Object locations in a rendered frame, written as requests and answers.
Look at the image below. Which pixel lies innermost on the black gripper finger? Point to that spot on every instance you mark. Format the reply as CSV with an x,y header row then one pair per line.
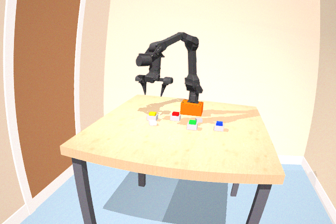
x,y
163,88
144,86

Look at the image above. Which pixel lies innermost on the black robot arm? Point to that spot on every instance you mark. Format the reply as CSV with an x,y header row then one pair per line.
x,y
154,54

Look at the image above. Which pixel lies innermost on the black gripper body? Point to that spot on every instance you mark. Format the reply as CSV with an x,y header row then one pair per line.
x,y
165,80

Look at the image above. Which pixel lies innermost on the white cube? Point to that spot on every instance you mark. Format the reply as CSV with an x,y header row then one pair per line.
x,y
152,122

